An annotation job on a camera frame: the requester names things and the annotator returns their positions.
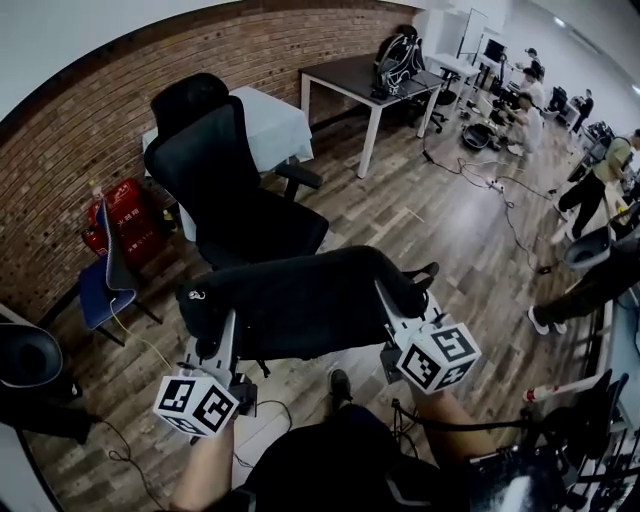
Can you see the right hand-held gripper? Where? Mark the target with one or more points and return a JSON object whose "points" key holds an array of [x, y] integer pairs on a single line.
{"points": [[435, 357]]}

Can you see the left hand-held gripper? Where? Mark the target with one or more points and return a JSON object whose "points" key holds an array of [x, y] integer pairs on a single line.
{"points": [[195, 402]]}

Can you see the black mesh office chair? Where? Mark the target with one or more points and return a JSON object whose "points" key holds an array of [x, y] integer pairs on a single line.
{"points": [[225, 200]]}

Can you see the person's left forearm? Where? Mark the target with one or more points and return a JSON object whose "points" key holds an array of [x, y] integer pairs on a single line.
{"points": [[210, 465]]}

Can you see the person's right forearm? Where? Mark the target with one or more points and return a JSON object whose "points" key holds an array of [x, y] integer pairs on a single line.
{"points": [[452, 425]]}

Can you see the blue padded chair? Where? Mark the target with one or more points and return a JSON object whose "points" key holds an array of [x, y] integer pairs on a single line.
{"points": [[107, 300]]}

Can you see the black swivel chair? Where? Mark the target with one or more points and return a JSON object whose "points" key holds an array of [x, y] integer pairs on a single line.
{"points": [[440, 97]]}

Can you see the person's black shoe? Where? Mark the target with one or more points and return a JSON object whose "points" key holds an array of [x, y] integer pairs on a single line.
{"points": [[341, 385]]}

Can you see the yellow bottle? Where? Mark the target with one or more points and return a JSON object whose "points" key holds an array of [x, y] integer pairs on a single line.
{"points": [[167, 221]]}

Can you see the red fire extinguisher box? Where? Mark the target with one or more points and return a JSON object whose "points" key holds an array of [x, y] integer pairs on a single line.
{"points": [[127, 215]]}

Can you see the red fire extinguisher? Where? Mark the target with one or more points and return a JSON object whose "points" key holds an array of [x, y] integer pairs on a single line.
{"points": [[95, 241]]}

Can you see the white power strip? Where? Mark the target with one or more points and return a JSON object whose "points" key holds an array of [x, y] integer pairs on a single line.
{"points": [[496, 185]]}

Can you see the person's black shirt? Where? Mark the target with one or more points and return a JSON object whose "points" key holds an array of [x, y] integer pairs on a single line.
{"points": [[340, 465]]}

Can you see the red and white tube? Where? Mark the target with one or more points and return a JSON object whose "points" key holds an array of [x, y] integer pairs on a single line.
{"points": [[540, 393]]}

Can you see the black round basin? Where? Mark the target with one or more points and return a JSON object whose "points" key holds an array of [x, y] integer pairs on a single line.
{"points": [[477, 137]]}

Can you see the grey plastic bucket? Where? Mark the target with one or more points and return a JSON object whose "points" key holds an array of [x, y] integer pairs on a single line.
{"points": [[590, 247]]}

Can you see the table with white cloth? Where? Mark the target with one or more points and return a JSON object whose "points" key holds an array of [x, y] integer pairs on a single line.
{"points": [[275, 125]]}

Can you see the dark desk with white legs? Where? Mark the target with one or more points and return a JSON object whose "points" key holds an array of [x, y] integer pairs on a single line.
{"points": [[345, 77]]}

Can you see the black and white backpack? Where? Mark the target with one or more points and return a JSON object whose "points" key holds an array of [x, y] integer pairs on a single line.
{"points": [[397, 62]]}

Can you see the whiteboard on stand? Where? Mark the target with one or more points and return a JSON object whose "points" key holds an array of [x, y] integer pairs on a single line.
{"points": [[472, 30]]}

